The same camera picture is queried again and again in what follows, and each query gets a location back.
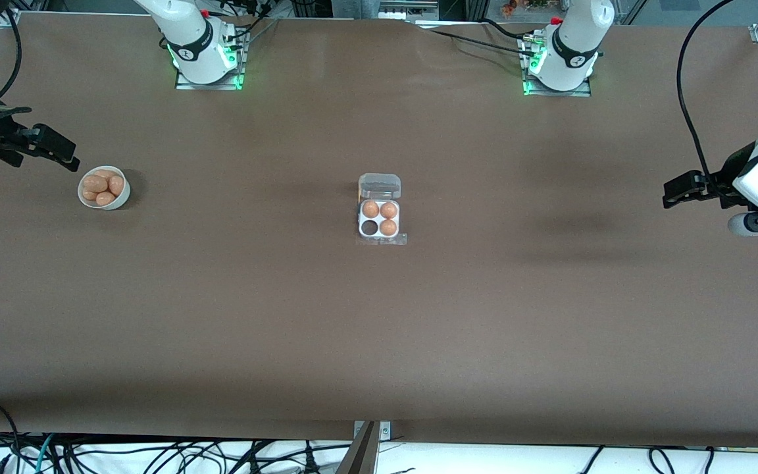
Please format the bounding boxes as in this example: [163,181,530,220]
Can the clear plastic egg box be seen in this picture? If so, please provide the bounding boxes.
[356,172,409,246]

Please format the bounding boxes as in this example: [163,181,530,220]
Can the black table cable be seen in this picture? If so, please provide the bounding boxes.
[428,29,539,57]
[481,18,538,41]

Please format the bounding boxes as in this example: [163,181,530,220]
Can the orange background objects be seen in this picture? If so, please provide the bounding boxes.
[501,0,552,18]

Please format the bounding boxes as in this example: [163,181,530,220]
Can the metal table edge bracket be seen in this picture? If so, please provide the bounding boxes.
[353,421,392,441]

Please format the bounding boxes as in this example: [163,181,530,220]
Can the white round bowl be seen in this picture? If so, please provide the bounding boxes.
[78,165,131,211]

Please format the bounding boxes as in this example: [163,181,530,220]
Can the teal floor cable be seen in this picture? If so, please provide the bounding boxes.
[35,434,58,474]

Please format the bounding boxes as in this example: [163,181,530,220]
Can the dark slanted pole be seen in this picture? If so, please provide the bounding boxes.
[336,421,380,474]

